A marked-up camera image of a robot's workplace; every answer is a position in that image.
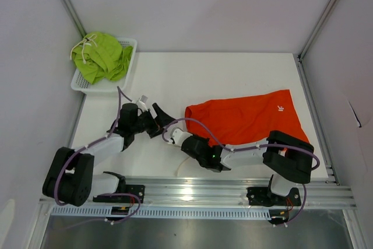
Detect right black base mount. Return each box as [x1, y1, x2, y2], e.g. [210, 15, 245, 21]
[247, 187, 302, 207]

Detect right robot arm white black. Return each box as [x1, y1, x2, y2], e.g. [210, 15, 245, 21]
[173, 129, 315, 205]

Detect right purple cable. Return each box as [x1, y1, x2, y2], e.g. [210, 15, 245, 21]
[161, 117, 320, 226]

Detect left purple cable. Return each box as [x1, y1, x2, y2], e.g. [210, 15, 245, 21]
[54, 86, 141, 226]

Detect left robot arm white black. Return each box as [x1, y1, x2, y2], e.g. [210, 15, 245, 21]
[42, 103, 175, 206]

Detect aluminium mounting rail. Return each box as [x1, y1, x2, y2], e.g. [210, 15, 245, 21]
[38, 176, 357, 211]

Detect lime green shorts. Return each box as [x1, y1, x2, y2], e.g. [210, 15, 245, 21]
[70, 31, 134, 85]

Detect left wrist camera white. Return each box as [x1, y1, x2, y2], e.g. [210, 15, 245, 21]
[135, 95, 148, 111]

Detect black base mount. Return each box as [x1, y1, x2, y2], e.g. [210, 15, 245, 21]
[116, 184, 146, 204]
[247, 187, 302, 207]

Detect slotted white cable duct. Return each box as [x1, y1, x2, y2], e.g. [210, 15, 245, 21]
[51, 206, 270, 220]

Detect right aluminium frame post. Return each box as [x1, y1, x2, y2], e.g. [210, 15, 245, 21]
[298, 0, 340, 62]

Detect white plastic basket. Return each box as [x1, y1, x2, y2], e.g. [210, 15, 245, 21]
[71, 37, 138, 94]

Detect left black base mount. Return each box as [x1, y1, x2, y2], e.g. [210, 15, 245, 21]
[116, 184, 146, 204]

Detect purple cable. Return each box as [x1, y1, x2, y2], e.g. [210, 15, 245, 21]
[161, 117, 320, 226]
[54, 86, 141, 226]

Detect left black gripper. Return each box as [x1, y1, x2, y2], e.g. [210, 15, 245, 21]
[131, 103, 177, 138]

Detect orange shorts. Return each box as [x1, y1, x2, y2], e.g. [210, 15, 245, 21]
[184, 89, 309, 146]

